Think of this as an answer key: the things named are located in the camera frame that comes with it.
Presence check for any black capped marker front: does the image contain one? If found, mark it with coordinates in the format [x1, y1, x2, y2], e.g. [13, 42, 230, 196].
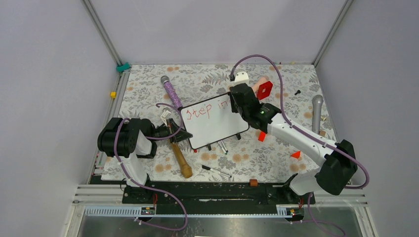
[202, 165, 232, 178]

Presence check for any small red cube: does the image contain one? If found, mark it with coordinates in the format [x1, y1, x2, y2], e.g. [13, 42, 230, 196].
[258, 131, 266, 142]

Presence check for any green capped marker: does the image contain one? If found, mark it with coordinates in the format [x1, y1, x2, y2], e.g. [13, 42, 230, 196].
[218, 141, 228, 155]

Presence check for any red triangular block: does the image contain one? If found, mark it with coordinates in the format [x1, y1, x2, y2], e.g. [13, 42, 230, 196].
[290, 151, 301, 159]

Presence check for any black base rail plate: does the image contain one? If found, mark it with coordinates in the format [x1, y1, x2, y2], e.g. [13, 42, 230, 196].
[122, 181, 315, 215]

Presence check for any purple glitter microphone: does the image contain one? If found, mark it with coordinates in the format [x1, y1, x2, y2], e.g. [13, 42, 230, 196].
[161, 75, 183, 110]

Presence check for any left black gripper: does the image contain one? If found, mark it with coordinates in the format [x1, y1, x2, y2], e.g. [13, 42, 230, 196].
[150, 118, 193, 143]

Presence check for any pink toy microphone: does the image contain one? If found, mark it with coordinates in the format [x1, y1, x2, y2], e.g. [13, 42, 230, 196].
[252, 76, 269, 94]

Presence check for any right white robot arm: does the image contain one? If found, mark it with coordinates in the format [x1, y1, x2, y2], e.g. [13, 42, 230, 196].
[228, 83, 358, 203]

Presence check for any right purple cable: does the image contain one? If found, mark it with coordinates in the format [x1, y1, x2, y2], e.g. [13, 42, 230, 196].
[229, 54, 371, 236]

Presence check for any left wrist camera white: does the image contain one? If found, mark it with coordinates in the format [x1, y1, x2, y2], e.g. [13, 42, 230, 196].
[160, 109, 171, 122]

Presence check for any teal corner clip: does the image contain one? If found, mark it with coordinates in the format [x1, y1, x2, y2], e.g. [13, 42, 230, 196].
[116, 62, 131, 73]

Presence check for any silver grey microphone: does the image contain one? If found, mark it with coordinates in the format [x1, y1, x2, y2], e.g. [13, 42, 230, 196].
[312, 95, 324, 134]

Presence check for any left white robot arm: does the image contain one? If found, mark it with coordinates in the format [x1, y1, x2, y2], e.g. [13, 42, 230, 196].
[97, 118, 193, 203]

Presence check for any white whiteboard black frame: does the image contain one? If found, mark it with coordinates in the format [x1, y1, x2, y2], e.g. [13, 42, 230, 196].
[180, 93, 250, 150]

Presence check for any small brown wooden cube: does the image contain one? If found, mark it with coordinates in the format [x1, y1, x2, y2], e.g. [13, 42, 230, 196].
[249, 179, 258, 187]

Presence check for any red square block with hole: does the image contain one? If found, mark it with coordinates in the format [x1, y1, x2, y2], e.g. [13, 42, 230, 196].
[256, 81, 273, 100]

